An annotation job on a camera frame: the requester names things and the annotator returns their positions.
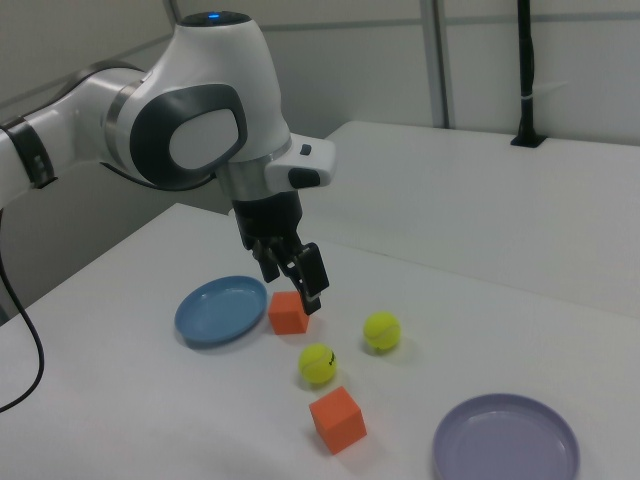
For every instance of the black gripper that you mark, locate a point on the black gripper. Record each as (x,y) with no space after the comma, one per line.
(267,217)

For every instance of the orange cube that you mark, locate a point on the orange cube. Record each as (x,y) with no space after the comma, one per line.
(287,319)
(340,425)

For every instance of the yellow tennis ball black print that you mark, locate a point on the yellow tennis ball black print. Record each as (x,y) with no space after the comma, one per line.
(316,365)

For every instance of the plain yellow tennis ball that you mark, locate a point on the plain yellow tennis ball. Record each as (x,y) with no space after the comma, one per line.
(381,330)

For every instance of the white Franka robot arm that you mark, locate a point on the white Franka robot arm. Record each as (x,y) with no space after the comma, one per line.
(225,75)

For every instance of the blue plate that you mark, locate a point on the blue plate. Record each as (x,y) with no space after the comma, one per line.
(220,310)

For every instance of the purple plate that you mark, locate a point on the purple plate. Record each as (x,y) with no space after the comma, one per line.
(505,442)

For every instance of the grey partition post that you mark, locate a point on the grey partition post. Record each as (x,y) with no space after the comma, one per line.
(434,60)

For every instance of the black camera pole with clamp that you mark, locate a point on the black camera pole with clamp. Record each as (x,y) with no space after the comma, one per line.
(526,60)

